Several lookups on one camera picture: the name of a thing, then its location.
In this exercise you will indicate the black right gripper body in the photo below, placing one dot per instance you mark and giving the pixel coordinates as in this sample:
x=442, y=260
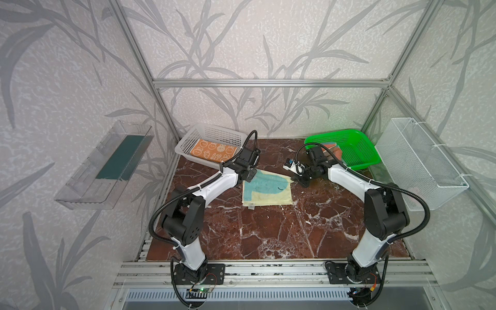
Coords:
x=304, y=175

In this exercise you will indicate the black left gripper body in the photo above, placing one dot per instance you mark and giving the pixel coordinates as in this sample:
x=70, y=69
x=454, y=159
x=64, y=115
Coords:
x=248, y=172

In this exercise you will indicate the blue yellow towel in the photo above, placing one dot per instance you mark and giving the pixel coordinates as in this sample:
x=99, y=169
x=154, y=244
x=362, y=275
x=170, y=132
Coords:
x=267, y=189

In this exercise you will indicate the orange bunny pattern towel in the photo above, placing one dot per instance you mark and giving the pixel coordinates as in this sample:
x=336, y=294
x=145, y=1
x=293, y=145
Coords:
x=212, y=151

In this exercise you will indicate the brown pink striped towel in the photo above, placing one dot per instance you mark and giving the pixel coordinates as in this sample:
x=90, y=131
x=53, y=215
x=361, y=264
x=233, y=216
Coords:
x=332, y=150

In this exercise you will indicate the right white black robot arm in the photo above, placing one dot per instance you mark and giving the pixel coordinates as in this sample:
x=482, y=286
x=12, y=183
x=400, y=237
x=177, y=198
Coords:
x=385, y=214

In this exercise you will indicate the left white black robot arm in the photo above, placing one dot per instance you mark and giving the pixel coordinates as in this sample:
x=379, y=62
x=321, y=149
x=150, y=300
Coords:
x=184, y=214

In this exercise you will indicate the white plastic basket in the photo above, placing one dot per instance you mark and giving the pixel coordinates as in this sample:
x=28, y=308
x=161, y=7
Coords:
x=211, y=133

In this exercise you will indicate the green plastic basket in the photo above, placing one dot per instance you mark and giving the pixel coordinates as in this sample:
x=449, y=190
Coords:
x=358, y=152

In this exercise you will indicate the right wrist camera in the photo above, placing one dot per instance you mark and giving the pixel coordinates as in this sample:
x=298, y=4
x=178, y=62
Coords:
x=294, y=166

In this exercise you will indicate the white wire mesh basket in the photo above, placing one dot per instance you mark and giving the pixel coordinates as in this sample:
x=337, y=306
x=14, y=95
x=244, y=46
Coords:
x=419, y=165

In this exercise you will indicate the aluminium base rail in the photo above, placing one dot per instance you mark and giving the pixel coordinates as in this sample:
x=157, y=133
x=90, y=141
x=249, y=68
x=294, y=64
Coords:
x=261, y=281

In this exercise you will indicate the clear acrylic wall shelf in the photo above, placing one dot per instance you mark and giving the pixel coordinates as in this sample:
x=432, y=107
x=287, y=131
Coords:
x=101, y=179

